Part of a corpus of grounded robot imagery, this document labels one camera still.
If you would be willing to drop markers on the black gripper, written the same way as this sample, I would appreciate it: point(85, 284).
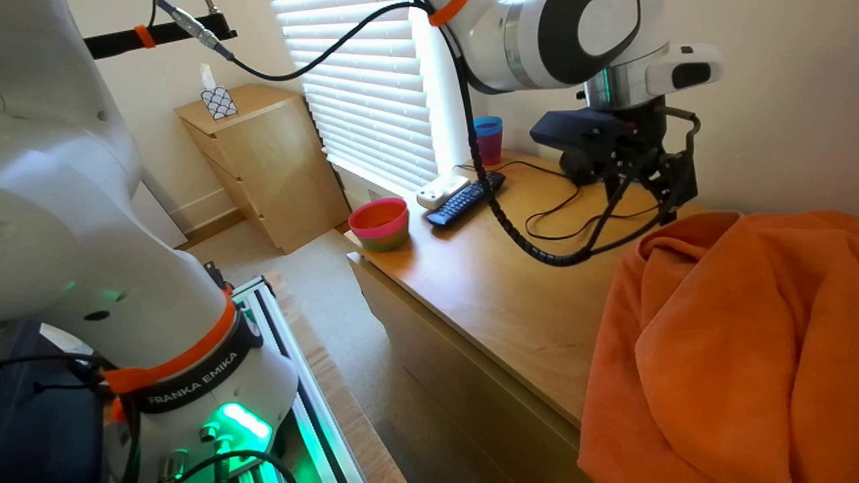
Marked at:
point(646, 157)

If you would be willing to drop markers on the orange terry towel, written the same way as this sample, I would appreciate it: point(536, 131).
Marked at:
point(733, 359)

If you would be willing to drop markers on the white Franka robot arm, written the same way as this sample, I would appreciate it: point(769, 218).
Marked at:
point(81, 204)

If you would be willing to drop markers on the blue and pink cup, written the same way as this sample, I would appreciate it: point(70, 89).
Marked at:
point(489, 144)

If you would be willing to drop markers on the light wooden dresser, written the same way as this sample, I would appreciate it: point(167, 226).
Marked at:
point(501, 285)

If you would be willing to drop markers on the black remote control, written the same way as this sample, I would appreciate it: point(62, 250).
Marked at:
point(459, 202)

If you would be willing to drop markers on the white remote control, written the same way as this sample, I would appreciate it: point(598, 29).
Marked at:
point(438, 192)

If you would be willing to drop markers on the red and green bowl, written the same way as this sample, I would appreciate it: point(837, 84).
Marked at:
point(379, 225)

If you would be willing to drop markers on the white window blinds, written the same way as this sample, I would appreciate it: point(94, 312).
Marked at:
point(367, 89)

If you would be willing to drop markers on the light wooden cabinet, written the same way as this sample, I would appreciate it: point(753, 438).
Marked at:
point(269, 170)

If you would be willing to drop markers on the patterned tissue box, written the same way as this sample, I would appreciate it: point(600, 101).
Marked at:
point(218, 101)

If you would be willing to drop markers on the black bar with orange tape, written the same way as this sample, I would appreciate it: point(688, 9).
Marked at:
point(151, 37)

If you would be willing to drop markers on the dark blue fabric object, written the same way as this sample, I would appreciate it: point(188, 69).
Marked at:
point(45, 411)

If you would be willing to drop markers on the dark blue wrist camera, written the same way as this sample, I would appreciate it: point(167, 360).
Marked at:
point(591, 131)

